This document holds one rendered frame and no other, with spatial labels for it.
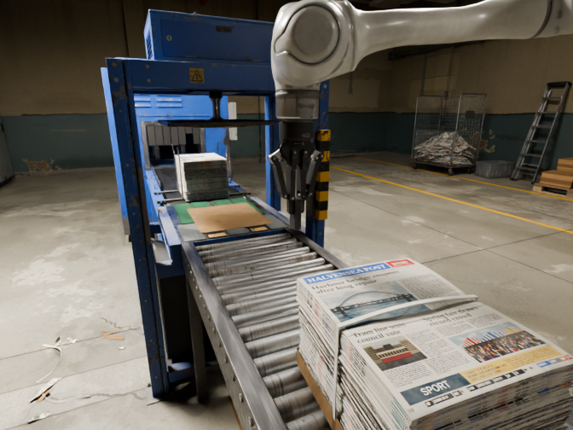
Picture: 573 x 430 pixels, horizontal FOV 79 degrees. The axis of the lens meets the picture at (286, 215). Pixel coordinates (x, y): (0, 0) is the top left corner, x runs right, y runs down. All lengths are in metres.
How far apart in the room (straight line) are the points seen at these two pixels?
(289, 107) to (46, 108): 8.53
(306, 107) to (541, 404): 0.60
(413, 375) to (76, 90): 8.82
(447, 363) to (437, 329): 0.08
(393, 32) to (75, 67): 8.63
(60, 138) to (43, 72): 1.34
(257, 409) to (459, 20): 0.82
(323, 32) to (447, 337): 0.48
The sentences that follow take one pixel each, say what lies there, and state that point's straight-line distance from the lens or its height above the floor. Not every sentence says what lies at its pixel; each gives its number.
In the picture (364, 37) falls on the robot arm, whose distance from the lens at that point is 0.59.
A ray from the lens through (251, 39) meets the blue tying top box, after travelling 1.75.
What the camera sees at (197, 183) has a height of 0.91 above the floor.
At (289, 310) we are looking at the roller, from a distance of 1.07.
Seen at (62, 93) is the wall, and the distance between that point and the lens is 9.06.
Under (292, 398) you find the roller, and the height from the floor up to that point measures 0.80.
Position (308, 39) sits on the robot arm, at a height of 1.46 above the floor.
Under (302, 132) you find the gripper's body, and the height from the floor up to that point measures 1.32.
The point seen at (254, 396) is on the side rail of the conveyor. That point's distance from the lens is 0.81.
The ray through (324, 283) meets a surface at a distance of 0.71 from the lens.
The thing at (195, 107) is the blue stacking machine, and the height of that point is 1.39.
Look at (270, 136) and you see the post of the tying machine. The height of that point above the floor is 1.21.
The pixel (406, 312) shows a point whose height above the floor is 1.03.
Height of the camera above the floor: 1.36
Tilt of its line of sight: 17 degrees down
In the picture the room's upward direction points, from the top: straight up
